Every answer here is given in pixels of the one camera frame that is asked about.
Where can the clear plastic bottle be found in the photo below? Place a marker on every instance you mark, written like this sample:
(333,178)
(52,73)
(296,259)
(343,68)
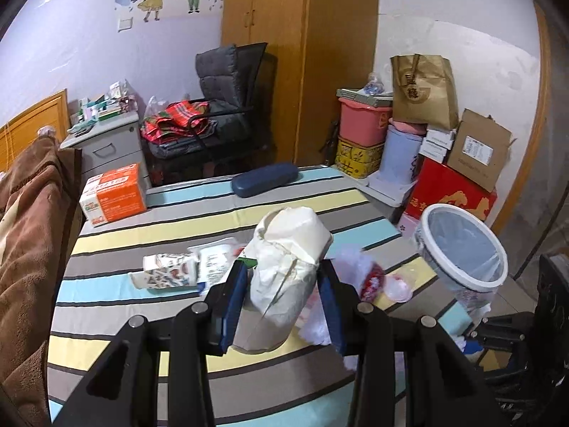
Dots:
(375,83)

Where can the grey cushioned chair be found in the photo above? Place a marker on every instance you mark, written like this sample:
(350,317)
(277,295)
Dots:
(218,71)

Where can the yellow patterned box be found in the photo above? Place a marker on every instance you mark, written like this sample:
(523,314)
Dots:
(358,155)

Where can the red plaid bag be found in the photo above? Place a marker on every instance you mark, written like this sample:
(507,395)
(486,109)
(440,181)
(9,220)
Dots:
(178,113)

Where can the orange cardboard box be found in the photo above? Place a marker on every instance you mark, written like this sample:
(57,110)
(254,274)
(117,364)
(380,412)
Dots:
(120,195)

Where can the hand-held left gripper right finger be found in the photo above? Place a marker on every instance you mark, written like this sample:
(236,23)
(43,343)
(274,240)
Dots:
(331,307)

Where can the lilac plastic bucket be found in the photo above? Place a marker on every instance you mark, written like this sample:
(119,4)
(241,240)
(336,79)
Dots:
(400,155)

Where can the pile of small packets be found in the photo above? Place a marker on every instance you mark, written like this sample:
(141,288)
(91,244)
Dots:
(100,109)

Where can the open brown cardboard box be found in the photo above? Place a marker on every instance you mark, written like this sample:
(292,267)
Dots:
(478,146)

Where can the red gift box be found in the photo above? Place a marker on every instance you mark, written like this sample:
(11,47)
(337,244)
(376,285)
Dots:
(440,187)

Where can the brown blanket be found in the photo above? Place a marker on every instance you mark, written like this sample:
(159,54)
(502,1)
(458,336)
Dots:
(31,213)

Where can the strawberry print milk carton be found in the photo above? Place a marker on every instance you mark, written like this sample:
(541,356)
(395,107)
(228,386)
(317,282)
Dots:
(164,271)

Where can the white crumpled plastic bag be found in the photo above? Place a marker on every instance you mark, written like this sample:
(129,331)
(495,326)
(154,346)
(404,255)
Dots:
(351,258)

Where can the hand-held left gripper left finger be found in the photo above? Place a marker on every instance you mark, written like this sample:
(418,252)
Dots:
(233,302)

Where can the white paper cup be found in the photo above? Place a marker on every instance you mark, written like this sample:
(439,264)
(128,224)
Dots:
(284,249)

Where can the stack of flat green boxes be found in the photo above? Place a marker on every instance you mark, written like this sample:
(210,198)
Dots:
(355,94)

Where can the pink clear plastic lid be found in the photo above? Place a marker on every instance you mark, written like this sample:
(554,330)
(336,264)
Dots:
(397,288)

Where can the white flat box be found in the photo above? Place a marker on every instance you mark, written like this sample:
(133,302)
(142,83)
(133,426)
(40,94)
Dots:
(434,155)
(438,144)
(441,134)

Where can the pink plastic bin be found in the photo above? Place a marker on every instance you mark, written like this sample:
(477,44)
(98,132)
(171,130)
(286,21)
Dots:
(362,120)

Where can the white pink box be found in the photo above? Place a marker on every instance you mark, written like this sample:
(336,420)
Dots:
(408,224)

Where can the red white wrapper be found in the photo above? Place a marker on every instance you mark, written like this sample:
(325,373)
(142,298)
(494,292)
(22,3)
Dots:
(372,282)

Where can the white yogurt cup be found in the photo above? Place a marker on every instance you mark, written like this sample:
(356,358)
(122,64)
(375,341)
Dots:
(213,258)

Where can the wooden door frame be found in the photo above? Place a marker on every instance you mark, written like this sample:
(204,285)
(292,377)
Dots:
(540,98)

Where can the grey nightstand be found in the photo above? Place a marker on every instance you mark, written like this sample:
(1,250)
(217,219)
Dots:
(111,142)

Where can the wooden headboard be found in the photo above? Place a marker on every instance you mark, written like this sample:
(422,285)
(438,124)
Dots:
(26,120)

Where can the white rim trash bin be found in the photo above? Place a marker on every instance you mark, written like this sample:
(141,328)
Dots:
(464,244)

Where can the striped tablecloth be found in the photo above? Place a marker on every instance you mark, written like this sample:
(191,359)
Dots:
(133,231)

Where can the clear plastic bag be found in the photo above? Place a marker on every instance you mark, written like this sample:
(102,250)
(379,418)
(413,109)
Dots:
(153,104)

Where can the brown paper bag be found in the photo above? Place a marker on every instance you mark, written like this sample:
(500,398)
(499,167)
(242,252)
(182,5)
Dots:
(422,93)

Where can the wooden wardrobe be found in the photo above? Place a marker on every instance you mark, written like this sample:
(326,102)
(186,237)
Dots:
(338,53)

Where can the blue glasses case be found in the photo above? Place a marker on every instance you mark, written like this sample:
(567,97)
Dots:
(262,180)

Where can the white wall switch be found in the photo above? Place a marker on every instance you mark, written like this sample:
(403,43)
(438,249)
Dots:
(125,24)

